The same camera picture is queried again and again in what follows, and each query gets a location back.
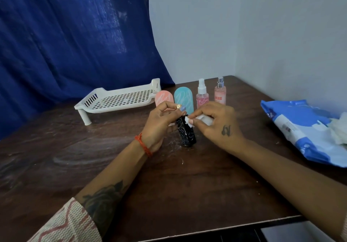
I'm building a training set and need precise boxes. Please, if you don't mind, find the person's right hand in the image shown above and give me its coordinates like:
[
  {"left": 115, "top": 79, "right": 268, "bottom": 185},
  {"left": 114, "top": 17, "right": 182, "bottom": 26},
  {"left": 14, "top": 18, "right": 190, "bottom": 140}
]
[{"left": 187, "top": 101, "right": 246, "bottom": 156}]

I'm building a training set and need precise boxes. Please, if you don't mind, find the person's left hand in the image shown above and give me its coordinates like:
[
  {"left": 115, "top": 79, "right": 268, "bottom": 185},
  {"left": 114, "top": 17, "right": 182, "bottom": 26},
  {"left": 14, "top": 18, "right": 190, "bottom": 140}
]
[{"left": 141, "top": 101, "right": 188, "bottom": 154}]

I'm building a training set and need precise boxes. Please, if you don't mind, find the white wet wipe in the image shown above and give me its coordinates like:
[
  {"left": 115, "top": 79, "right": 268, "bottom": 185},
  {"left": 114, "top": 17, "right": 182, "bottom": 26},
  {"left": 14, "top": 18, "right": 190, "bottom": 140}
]
[{"left": 185, "top": 113, "right": 213, "bottom": 128}]

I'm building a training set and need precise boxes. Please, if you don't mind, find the pink spray bottle white cap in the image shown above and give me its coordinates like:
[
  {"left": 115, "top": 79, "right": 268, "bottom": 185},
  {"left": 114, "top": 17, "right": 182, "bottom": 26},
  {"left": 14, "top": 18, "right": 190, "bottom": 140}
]
[{"left": 196, "top": 78, "right": 210, "bottom": 109}]

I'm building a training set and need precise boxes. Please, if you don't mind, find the black perfume bottle gold cap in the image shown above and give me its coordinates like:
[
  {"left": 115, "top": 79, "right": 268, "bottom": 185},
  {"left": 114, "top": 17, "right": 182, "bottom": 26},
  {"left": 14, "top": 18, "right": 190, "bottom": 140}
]
[{"left": 175, "top": 104, "right": 197, "bottom": 147}]

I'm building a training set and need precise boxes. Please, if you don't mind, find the orange spray bottle silver cap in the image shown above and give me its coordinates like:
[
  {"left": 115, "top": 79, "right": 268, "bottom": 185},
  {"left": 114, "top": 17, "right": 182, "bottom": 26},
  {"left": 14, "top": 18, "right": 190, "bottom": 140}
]
[{"left": 214, "top": 77, "right": 227, "bottom": 105}]

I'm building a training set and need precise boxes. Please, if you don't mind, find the pink squeeze bottle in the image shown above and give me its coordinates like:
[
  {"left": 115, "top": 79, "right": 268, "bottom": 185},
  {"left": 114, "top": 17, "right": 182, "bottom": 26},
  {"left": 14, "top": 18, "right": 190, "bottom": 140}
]
[{"left": 154, "top": 90, "right": 176, "bottom": 127}]

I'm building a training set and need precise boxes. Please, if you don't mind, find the teal squeeze bottle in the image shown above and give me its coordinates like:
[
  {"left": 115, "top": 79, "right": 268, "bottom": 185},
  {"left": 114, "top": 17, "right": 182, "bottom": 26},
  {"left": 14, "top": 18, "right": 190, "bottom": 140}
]
[{"left": 173, "top": 86, "right": 194, "bottom": 115}]

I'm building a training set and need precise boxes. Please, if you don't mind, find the white perforated plastic rack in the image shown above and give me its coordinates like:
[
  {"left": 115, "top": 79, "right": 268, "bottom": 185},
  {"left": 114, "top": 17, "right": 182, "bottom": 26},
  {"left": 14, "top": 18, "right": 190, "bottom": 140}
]
[{"left": 74, "top": 78, "right": 162, "bottom": 126}]

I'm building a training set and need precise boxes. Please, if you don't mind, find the blue white wet wipes pack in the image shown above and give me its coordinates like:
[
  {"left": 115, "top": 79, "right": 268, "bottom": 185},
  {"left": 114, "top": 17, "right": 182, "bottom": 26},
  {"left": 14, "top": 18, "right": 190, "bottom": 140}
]
[{"left": 260, "top": 99, "right": 347, "bottom": 168}]

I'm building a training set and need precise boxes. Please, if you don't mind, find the person's left forearm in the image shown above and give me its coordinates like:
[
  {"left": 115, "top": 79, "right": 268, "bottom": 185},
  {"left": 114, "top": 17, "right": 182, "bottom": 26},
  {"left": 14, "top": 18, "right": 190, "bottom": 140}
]
[{"left": 74, "top": 139, "right": 148, "bottom": 238}]

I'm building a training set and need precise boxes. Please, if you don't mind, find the person's right forearm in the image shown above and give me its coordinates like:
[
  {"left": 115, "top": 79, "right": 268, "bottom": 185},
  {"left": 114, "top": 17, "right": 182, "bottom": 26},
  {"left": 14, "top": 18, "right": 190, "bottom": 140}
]
[{"left": 236, "top": 139, "right": 347, "bottom": 239}]

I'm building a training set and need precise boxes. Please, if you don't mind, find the dark wooden table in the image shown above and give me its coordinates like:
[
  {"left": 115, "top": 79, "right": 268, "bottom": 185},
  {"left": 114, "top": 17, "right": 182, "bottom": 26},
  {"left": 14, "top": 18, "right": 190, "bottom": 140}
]
[{"left": 0, "top": 75, "right": 347, "bottom": 242}]

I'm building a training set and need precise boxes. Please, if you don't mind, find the dark blue curtain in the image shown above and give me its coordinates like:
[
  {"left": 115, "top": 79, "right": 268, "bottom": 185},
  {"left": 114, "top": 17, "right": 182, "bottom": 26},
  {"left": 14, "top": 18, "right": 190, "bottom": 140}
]
[{"left": 0, "top": 0, "right": 175, "bottom": 141}]

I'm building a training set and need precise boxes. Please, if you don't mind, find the patterned left sleeve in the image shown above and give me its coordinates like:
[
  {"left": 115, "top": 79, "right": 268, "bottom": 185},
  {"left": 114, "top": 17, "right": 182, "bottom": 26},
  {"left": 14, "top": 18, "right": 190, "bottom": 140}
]
[{"left": 27, "top": 197, "right": 103, "bottom": 242}]

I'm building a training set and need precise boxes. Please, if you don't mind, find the orange thread bracelet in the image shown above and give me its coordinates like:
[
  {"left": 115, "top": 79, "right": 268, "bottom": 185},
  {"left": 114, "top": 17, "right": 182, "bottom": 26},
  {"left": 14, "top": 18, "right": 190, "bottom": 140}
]
[{"left": 134, "top": 133, "right": 153, "bottom": 158}]

